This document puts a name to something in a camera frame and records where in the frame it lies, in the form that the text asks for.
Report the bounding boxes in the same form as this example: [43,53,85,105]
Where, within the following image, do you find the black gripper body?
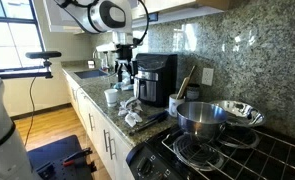
[116,45,132,66]

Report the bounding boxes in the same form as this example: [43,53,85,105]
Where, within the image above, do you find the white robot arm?
[54,0,147,83]

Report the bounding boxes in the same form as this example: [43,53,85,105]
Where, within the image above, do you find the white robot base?
[0,78,40,180]

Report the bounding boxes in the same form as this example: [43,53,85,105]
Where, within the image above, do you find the black air fryer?
[134,53,178,107]

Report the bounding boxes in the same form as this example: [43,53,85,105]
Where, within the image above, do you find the white cup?
[104,89,118,107]

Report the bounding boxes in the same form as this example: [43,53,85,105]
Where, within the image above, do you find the kitchen sink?
[75,69,108,79]

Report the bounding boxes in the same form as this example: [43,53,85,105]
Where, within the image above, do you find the upper cabinets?
[43,0,235,33]

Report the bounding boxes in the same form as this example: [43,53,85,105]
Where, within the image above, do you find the black tongs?
[129,111,169,136]

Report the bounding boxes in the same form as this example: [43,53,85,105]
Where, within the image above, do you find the white utensil mug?
[169,94,185,117]

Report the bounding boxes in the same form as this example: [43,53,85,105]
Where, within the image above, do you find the wooden spatula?
[176,65,196,99]

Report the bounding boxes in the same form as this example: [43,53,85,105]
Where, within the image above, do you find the dark glass jar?
[186,83,200,100]

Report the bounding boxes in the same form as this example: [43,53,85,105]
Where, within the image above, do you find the white lower cabinets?
[64,73,134,180]

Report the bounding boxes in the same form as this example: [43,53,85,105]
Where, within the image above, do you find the steel pot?
[177,102,227,139]

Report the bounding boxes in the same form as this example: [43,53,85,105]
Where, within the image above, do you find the steel mixing bowl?
[212,100,266,127]

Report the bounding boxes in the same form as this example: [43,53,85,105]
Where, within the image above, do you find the window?
[0,0,44,70]

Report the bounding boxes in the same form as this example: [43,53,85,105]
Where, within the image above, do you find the black stove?
[126,126,295,180]

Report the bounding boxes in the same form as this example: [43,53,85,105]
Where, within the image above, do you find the black camera on stand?
[0,50,63,80]

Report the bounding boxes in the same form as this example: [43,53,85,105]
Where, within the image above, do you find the white wall outlet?
[202,68,214,86]

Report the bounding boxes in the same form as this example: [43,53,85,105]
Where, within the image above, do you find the red handled clamp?
[63,147,92,167]

